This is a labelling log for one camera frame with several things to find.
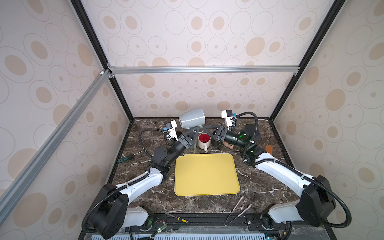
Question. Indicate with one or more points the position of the white mug front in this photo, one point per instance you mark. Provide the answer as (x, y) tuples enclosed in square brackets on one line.
[(204, 141)]

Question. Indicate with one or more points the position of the horizontal aluminium frame bar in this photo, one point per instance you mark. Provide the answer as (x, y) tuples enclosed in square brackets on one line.
[(202, 70)]

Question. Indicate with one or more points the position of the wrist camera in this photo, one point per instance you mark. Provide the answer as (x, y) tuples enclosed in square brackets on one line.
[(170, 131), (230, 119)]

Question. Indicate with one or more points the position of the green handled screwdriver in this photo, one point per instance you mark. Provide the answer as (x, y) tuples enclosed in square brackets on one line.
[(128, 157)]

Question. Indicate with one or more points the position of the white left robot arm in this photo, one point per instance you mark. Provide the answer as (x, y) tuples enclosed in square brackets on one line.
[(110, 210)]

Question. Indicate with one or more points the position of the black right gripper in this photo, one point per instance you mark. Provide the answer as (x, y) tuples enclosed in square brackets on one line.
[(222, 133)]

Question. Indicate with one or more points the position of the grey mug back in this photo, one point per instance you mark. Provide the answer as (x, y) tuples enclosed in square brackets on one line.
[(192, 118)]

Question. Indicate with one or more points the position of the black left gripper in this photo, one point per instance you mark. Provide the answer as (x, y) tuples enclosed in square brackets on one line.
[(184, 140)]

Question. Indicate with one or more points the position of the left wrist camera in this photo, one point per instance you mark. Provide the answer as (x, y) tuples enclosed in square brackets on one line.
[(170, 131)]

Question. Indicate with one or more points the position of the pink cream mug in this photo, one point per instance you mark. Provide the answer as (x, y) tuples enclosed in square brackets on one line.
[(230, 146)]

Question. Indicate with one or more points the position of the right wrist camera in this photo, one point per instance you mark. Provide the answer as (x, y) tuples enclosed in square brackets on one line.
[(230, 119)]

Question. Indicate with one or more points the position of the yellow black screwdriver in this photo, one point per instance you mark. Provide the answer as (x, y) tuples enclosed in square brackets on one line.
[(177, 217)]

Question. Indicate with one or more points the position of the yellow plastic tray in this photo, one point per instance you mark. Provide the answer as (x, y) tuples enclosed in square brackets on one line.
[(205, 175)]

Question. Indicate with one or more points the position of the left aluminium frame bar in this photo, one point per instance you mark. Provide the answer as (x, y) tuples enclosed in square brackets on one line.
[(23, 181)]

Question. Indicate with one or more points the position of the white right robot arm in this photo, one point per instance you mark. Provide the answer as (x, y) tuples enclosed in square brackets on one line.
[(317, 205)]

